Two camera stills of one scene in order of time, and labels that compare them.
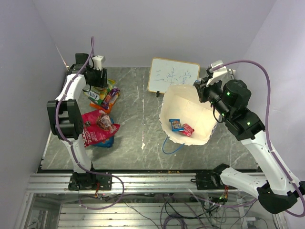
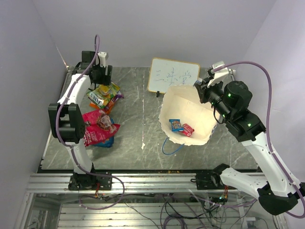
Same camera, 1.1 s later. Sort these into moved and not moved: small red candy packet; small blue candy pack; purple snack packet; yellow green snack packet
Moved: purple snack packet
Not moved: yellow green snack packet; small red candy packet; small blue candy pack
